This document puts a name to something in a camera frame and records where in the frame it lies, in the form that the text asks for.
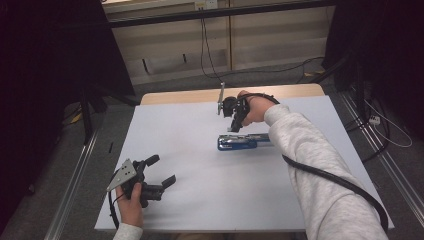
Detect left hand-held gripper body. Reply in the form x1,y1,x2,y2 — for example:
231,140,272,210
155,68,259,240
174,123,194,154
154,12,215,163
106,158,166,209

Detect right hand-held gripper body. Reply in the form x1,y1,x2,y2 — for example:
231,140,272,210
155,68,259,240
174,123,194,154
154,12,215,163
216,81,251,125

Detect blue stapler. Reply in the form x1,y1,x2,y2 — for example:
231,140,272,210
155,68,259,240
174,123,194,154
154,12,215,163
217,133,272,152

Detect person's left hand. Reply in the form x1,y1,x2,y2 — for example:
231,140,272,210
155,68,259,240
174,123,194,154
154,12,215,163
114,181,145,230

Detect person's right hand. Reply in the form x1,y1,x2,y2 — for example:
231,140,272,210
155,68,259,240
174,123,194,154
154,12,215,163
237,89,278,128

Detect white table cover sheet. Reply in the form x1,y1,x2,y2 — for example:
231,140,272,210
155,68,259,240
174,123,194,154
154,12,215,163
94,95,395,233

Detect black metal stand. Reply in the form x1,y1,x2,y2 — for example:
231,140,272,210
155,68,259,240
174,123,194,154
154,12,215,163
79,87,139,146

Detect black horizontal bar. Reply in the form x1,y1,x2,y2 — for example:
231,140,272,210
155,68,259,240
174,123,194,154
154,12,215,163
107,0,338,29

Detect black curtain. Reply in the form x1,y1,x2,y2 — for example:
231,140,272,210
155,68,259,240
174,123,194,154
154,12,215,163
322,0,424,141
0,0,136,225

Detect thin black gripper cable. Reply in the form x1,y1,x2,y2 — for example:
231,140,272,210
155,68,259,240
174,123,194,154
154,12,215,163
107,190,125,231

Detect black hanging wall cable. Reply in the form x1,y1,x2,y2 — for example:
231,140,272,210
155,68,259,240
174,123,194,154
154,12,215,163
199,7,326,84

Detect aluminium floor rail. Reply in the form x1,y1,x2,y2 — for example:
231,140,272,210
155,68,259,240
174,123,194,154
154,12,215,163
43,128,101,240
338,89,424,219

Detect white wall socket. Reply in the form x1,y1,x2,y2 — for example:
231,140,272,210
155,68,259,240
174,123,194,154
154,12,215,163
194,0,219,11

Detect thick black gripper cable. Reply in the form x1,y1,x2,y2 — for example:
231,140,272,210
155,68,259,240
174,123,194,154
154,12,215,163
235,92,390,235

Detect black floor cable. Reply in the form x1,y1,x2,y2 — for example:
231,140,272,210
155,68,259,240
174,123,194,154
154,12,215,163
343,83,392,164

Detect white floor cable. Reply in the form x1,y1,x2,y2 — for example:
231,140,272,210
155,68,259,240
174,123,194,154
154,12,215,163
363,98,414,149

